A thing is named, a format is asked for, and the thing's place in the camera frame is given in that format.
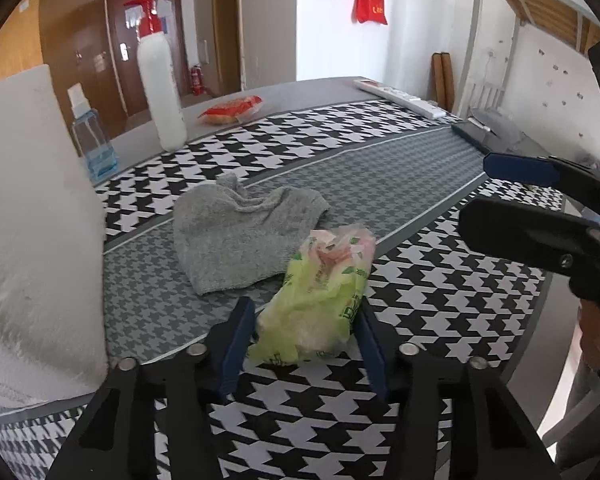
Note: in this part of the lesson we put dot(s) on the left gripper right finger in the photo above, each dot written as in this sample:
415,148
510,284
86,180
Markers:
401,374

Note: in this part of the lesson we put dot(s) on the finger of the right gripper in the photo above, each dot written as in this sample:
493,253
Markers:
546,172
548,240

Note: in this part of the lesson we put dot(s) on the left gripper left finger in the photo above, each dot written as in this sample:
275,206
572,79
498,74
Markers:
204,373

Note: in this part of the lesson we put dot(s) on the green plastic bag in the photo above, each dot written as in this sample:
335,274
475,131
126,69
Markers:
311,315

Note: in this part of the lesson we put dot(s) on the grey sock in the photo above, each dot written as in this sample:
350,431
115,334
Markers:
226,238

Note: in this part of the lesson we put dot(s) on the person right hand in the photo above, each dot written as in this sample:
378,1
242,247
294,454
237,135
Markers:
589,323

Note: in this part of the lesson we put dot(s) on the black smartphone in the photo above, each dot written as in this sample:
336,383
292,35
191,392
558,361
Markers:
484,141

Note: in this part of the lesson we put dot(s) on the houndstooth table cloth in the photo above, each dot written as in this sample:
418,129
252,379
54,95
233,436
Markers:
393,184

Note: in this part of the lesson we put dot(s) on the white styrofoam box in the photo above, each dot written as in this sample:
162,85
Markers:
52,233

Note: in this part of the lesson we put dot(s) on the metal bunk bed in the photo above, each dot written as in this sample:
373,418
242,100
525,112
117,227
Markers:
528,59

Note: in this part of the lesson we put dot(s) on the white remote control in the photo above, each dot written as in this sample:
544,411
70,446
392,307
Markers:
401,98

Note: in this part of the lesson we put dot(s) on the blue spray bottle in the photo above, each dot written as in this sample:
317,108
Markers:
99,157

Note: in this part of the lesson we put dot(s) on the red snack packet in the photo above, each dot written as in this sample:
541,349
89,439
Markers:
232,111

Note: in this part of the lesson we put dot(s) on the red fire extinguisher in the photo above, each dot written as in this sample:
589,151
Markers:
197,80

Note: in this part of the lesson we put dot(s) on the white pump lotion bottle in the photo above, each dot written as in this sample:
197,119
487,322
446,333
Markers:
154,61

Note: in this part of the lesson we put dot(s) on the wooden wardrobe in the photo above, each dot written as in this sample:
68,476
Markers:
71,38

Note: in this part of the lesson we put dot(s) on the wooden slats against wall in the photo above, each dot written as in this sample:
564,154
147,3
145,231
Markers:
442,72

